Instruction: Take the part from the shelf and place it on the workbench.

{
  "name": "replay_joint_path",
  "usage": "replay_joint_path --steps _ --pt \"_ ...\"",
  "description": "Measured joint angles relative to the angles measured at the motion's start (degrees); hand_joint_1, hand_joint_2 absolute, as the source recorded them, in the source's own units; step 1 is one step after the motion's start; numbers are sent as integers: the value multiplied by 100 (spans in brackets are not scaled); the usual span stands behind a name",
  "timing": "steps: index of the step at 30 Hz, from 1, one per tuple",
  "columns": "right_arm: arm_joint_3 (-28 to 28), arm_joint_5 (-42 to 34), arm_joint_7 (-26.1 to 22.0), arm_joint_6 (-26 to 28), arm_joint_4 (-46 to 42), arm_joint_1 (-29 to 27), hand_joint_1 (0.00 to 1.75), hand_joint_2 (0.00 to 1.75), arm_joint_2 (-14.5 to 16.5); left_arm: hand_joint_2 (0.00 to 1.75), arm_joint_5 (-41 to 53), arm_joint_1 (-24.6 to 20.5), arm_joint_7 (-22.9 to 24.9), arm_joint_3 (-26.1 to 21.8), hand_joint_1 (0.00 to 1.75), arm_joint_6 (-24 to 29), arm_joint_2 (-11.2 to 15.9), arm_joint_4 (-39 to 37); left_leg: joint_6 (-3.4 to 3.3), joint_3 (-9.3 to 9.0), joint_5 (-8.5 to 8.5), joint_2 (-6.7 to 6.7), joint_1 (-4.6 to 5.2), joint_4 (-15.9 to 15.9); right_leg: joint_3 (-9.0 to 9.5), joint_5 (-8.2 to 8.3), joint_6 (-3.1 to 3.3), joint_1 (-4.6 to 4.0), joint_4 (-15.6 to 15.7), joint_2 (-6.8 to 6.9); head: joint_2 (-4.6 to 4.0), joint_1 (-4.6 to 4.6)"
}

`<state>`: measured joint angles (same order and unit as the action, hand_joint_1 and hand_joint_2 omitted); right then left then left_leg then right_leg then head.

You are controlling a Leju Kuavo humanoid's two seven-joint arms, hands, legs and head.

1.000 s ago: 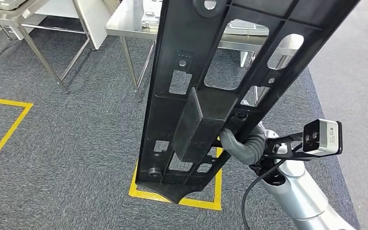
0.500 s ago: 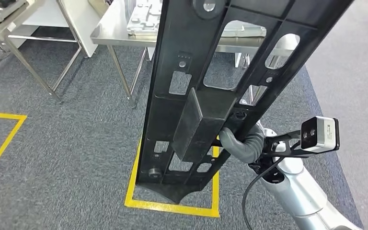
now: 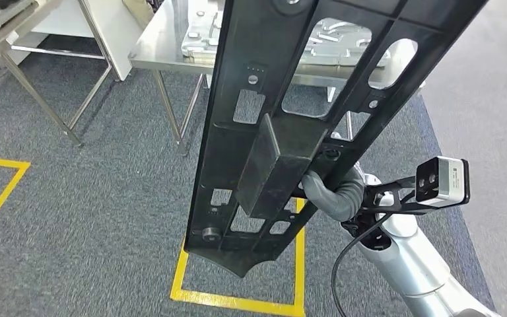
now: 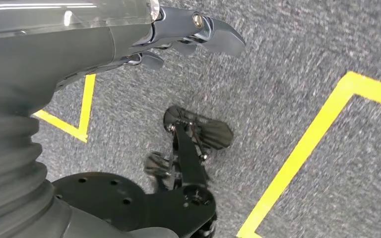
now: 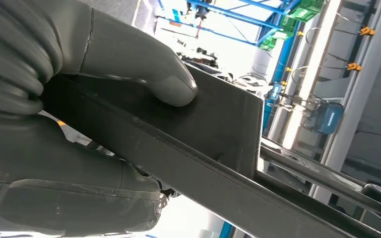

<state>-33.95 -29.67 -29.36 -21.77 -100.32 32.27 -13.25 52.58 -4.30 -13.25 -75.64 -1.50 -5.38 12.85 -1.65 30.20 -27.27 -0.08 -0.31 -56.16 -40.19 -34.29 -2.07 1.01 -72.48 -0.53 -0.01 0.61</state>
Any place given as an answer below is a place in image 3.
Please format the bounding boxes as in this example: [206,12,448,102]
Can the stamped silver metal panel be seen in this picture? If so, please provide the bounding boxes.
[181,11,390,69]

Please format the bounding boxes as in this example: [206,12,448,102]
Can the white board panel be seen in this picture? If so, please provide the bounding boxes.
[6,0,146,82]

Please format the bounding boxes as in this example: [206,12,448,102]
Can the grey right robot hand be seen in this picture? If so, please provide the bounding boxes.
[300,169,347,221]

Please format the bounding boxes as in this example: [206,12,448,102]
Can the black plastic plate bracket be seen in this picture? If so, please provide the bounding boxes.
[183,0,489,279]

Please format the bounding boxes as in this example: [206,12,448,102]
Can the black cable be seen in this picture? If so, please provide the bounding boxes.
[331,214,394,317]

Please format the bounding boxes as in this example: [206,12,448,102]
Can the steel workbench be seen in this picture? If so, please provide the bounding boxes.
[129,0,427,156]

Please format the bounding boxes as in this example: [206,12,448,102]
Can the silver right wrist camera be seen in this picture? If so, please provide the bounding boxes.
[360,156,471,215]

